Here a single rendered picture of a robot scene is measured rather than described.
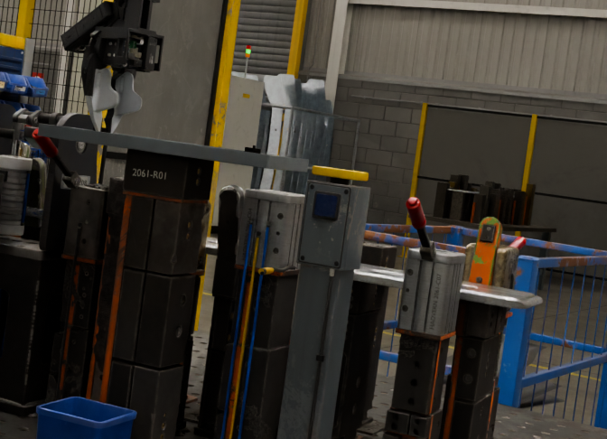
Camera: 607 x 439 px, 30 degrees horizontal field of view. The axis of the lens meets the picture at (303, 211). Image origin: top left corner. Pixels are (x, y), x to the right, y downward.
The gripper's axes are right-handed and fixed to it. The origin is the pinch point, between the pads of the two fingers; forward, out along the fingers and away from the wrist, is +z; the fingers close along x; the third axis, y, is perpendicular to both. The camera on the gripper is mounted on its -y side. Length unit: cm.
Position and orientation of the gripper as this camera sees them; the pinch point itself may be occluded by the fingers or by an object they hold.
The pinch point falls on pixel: (101, 123)
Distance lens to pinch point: 170.8
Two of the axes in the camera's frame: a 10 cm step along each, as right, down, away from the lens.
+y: 7.8, 1.4, -6.1
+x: 6.1, 0.4, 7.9
